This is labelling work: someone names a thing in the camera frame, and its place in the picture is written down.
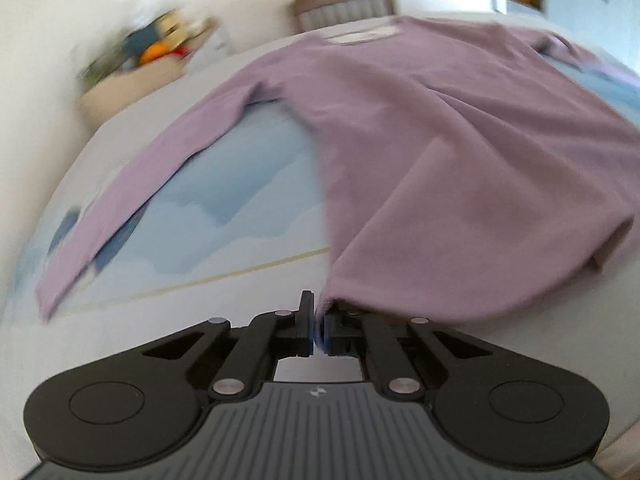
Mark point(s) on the light wooden board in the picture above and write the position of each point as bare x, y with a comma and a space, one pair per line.
130, 90

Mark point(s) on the orange fruit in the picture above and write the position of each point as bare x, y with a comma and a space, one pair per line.
152, 53

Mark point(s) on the purple long-sleeved shirt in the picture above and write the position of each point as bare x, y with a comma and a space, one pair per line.
425, 135

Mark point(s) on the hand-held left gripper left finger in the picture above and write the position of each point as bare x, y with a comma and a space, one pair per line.
305, 330

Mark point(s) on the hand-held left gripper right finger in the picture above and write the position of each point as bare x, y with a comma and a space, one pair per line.
332, 335

